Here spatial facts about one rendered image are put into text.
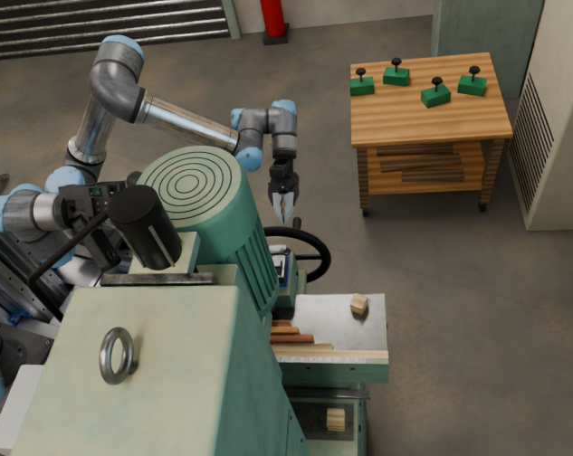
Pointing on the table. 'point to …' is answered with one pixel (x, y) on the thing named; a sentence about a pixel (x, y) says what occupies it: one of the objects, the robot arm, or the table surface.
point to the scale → (321, 360)
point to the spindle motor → (217, 214)
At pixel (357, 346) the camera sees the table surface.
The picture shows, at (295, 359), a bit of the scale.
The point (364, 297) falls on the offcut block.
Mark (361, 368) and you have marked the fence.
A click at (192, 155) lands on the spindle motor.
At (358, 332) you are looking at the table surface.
